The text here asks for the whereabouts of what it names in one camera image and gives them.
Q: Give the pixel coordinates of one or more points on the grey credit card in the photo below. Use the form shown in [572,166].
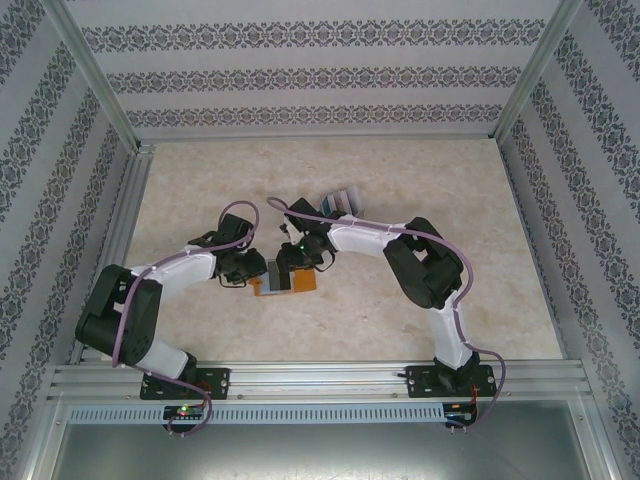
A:
[277,282]

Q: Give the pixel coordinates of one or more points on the orange card holder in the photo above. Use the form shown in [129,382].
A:
[305,282]

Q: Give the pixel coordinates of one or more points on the blue credit card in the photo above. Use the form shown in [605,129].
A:
[327,204]

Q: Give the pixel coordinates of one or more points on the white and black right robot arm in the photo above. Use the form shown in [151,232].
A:
[360,237]

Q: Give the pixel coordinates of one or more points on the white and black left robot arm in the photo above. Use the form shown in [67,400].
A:
[175,272]

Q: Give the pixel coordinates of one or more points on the small controller circuit board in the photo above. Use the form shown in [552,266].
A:
[185,412]
[460,415]

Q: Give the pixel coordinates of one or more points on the grey sheet metal panel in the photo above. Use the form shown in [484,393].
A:
[320,450]

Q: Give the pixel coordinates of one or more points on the thin aluminium frame bar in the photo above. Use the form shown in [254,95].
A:
[320,138]

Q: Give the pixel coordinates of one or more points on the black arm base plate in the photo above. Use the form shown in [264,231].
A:
[417,382]
[220,382]

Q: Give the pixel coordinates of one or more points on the grooved aluminium side rail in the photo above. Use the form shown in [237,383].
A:
[131,200]

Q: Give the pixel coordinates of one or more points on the aluminium mounting rail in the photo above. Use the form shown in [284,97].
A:
[315,380]

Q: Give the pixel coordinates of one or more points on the aluminium frame post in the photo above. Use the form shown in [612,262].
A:
[93,70]
[536,70]

